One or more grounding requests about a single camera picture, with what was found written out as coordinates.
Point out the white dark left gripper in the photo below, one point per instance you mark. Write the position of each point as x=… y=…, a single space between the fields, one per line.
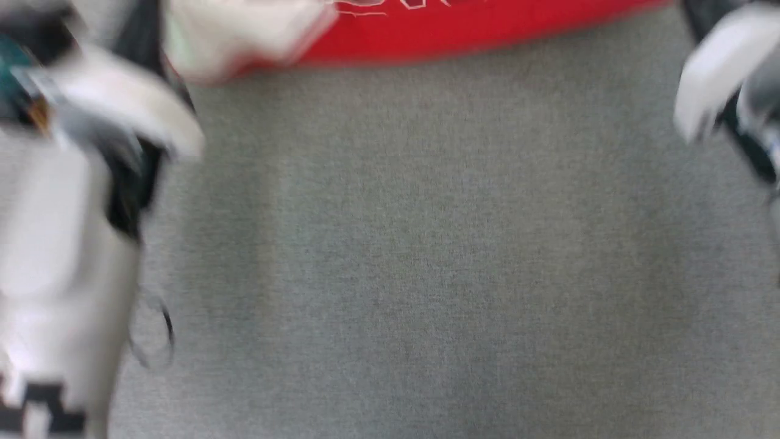
x=122 y=103

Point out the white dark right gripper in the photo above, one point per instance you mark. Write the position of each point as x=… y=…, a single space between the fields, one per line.
x=716 y=67

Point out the red basketball jersey with white trim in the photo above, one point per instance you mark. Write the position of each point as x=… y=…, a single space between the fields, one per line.
x=426 y=33

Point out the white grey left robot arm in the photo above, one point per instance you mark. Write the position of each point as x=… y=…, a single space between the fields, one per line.
x=55 y=262

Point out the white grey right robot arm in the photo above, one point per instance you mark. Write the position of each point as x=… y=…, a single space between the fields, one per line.
x=758 y=140

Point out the grey fabric sofa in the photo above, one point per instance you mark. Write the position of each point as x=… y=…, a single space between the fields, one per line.
x=426 y=244

